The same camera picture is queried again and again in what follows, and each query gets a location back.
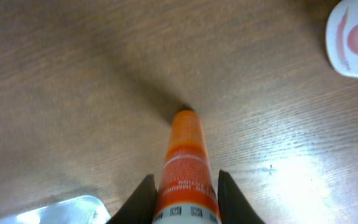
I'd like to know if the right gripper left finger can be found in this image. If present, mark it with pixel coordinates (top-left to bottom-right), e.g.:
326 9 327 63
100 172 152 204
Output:
106 174 157 224

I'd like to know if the orange tube white cap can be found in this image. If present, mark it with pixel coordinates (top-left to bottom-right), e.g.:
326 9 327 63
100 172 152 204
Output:
153 110 221 224

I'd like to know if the clear plastic container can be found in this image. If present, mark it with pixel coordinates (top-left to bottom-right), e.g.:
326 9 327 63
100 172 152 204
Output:
0 195 111 224

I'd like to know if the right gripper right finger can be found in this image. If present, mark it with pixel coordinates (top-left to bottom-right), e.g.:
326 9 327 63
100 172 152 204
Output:
218 170 264 224

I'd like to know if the white spray bottle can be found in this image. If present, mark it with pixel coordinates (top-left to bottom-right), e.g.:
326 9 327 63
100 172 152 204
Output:
325 0 358 78

